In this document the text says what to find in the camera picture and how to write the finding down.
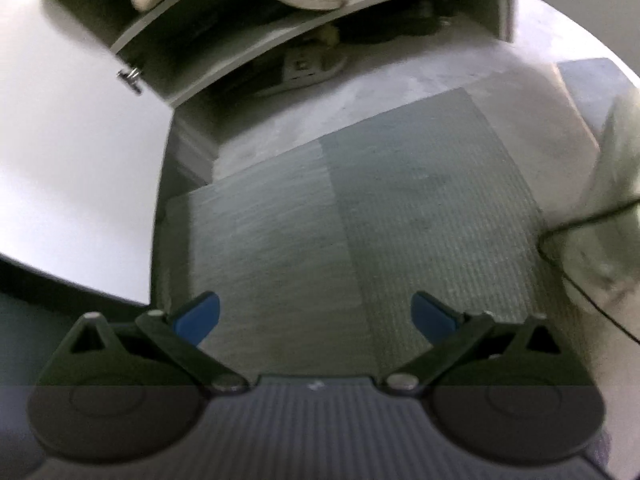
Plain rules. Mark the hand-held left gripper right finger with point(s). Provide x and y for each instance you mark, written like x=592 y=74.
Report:
x=430 y=317

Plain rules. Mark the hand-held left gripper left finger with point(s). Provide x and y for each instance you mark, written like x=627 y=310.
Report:
x=200 y=316

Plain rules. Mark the grey shoe cabinet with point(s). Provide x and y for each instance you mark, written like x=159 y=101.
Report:
x=240 y=40

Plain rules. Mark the grey ribbed door mat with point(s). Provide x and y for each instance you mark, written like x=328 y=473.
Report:
x=280 y=240

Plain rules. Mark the plain white cabinet door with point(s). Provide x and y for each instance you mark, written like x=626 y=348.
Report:
x=75 y=160

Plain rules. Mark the grey-brown slipper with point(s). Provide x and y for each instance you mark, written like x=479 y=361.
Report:
x=310 y=62

